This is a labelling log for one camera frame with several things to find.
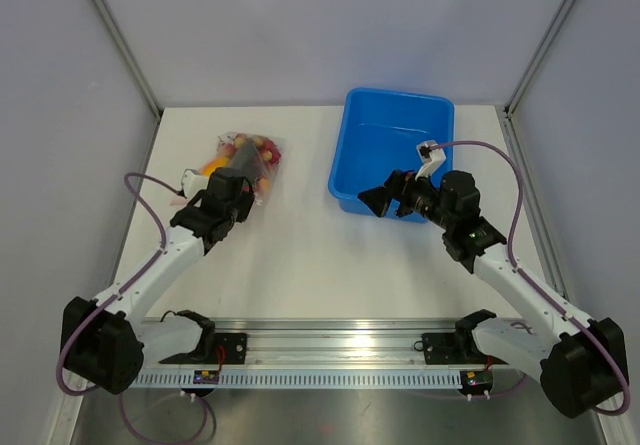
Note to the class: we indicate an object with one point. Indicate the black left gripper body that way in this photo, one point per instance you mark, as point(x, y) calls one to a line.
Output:
point(241, 209)

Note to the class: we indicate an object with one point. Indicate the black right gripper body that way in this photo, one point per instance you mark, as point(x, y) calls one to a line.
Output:
point(418, 196)

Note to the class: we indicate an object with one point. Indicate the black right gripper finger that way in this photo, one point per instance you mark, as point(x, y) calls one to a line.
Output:
point(362, 196)
point(379, 203)

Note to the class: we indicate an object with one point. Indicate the clear zip top bag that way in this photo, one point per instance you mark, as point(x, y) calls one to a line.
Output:
point(270, 154)

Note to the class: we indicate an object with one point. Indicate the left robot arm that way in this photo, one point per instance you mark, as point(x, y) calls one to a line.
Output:
point(106, 341)

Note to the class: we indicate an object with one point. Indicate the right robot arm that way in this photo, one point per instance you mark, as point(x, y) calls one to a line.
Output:
point(580, 362)

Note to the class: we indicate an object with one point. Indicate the orange toy fruit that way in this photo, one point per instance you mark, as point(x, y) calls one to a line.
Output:
point(213, 165)

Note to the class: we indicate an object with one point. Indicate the blue plastic bin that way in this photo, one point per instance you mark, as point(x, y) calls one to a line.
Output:
point(379, 133)

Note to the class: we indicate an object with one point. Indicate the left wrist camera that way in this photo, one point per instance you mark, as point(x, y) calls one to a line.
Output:
point(192, 182)

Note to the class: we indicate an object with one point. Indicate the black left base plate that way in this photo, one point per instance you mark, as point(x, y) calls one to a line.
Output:
point(231, 348)

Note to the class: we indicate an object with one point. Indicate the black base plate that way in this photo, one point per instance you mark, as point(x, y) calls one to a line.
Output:
point(441, 348)
point(231, 348)

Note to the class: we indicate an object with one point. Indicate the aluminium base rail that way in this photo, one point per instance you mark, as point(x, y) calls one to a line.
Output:
point(334, 343)

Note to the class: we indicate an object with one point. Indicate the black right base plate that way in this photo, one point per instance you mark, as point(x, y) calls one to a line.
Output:
point(441, 348)

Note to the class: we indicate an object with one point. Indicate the white slotted cable duct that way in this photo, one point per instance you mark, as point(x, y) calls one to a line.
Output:
point(299, 379)

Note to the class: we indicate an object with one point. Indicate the aluminium frame post left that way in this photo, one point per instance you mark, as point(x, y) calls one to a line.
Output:
point(121, 45)

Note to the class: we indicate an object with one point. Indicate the aluminium frame post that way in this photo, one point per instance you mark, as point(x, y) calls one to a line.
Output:
point(542, 50)
point(121, 45)

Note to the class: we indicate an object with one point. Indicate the aluminium frame post right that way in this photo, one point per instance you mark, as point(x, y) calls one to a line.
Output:
point(542, 50)

